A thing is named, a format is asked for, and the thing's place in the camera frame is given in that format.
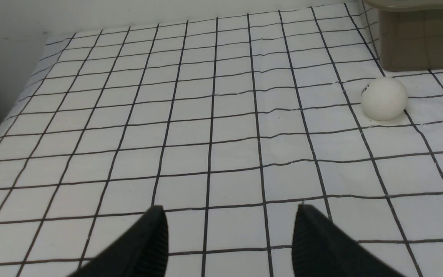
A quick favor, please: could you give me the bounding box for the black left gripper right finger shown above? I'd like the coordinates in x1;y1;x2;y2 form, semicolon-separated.
292;204;403;277

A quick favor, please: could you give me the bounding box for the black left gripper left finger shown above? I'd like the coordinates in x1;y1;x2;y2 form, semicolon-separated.
71;205;168;277

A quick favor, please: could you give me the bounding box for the white ping-pong ball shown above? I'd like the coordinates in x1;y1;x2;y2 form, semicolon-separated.
360;77;408;121

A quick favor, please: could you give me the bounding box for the white black-grid tablecloth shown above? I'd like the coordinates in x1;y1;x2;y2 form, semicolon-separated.
0;2;443;277

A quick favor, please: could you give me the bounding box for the olive plastic bin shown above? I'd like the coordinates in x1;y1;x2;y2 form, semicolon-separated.
358;0;443;72

